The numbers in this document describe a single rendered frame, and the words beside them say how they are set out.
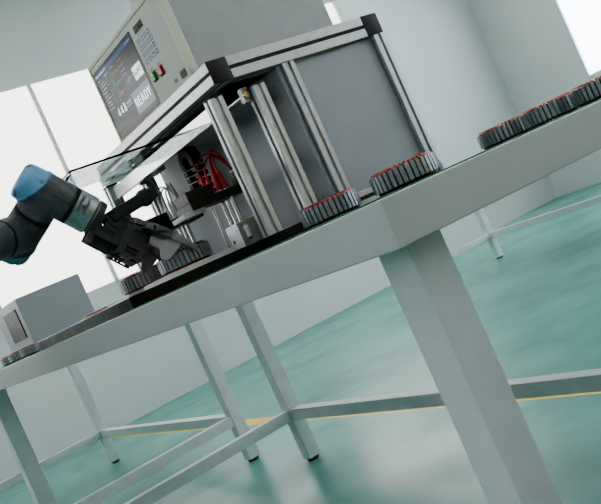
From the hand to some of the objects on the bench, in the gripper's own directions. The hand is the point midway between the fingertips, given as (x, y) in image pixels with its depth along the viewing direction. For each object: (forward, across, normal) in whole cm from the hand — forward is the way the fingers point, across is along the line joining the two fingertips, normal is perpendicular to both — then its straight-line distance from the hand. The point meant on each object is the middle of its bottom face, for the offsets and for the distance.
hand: (185, 254), depth 179 cm
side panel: (+30, +20, +26) cm, 45 cm away
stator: (+15, +53, +9) cm, 56 cm away
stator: (+2, 0, -2) cm, 2 cm away
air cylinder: (+12, 0, +8) cm, 14 cm away
